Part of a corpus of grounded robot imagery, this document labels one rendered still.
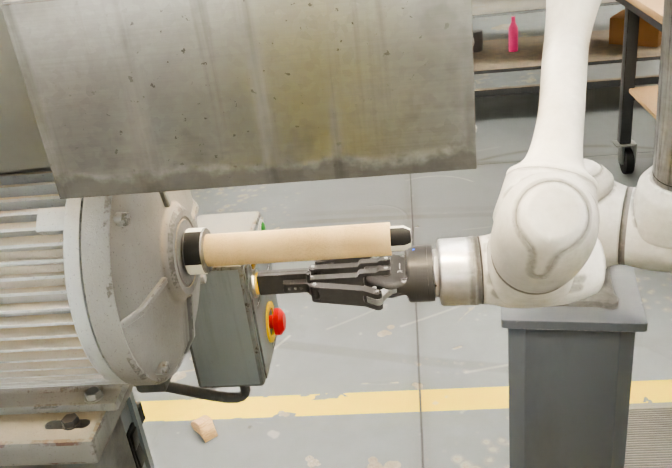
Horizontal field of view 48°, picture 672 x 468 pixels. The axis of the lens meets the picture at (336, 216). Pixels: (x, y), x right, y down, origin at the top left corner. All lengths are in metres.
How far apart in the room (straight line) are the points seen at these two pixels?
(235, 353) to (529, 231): 0.47
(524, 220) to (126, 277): 0.39
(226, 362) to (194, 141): 0.59
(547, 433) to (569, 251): 1.00
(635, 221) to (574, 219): 0.72
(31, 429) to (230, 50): 0.46
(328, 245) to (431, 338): 1.99
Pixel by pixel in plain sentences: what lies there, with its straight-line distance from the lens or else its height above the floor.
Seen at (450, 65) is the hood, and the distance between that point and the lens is 0.50.
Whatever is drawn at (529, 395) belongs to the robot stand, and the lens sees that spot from 1.70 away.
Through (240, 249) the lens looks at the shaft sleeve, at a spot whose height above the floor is 1.26.
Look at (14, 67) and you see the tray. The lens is 0.65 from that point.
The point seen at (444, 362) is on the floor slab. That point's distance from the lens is 2.59.
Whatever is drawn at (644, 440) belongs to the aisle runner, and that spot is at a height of 0.00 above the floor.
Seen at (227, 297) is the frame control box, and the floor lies 1.07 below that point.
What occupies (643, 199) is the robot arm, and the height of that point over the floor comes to 0.95.
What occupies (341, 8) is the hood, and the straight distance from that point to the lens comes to 0.49.
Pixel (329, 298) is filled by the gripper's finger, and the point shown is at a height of 1.07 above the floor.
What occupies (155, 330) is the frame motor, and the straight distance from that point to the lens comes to 0.72.
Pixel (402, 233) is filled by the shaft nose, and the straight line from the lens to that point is 0.72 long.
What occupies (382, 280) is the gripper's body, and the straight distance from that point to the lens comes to 0.98.
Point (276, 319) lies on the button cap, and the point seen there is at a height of 0.99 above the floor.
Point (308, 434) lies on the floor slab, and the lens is 2.38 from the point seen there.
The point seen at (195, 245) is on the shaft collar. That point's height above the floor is 1.27.
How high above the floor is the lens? 1.60
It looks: 27 degrees down
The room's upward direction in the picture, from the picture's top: 7 degrees counter-clockwise
